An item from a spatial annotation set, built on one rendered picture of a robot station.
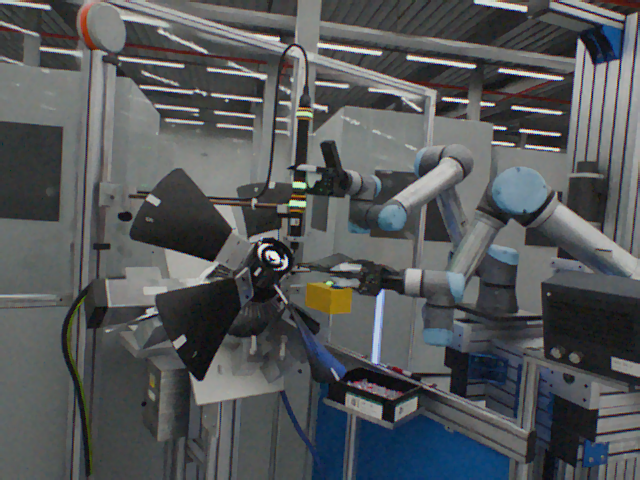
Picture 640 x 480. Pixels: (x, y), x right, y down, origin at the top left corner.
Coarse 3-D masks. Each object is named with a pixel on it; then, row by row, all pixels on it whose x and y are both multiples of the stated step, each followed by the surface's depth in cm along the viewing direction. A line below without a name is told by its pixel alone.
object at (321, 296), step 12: (312, 288) 185; (324, 288) 179; (336, 288) 179; (348, 288) 182; (312, 300) 185; (324, 300) 179; (336, 300) 178; (348, 300) 181; (324, 312) 179; (336, 312) 178; (348, 312) 182
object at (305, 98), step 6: (306, 90) 136; (300, 96) 136; (306, 96) 135; (300, 102) 136; (306, 102) 135; (306, 108) 139; (294, 216) 137; (300, 216) 137; (294, 222) 137; (300, 222) 138; (294, 228) 137; (300, 228) 138; (294, 234) 137; (300, 234) 138; (294, 246) 138
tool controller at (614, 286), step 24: (552, 288) 108; (576, 288) 104; (600, 288) 101; (624, 288) 100; (552, 312) 109; (576, 312) 105; (600, 312) 100; (624, 312) 97; (552, 336) 111; (576, 336) 106; (600, 336) 102; (624, 336) 98; (552, 360) 113; (576, 360) 105; (600, 360) 103; (624, 360) 99
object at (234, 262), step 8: (232, 232) 131; (232, 240) 131; (240, 240) 132; (224, 248) 131; (232, 248) 132; (240, 248) 132; (248, 248) 132; (216, 256) 131; (224, 256) 132; (232, 256) 132; (240, 256) 132; (224, 264) 132; (232, 264) 132
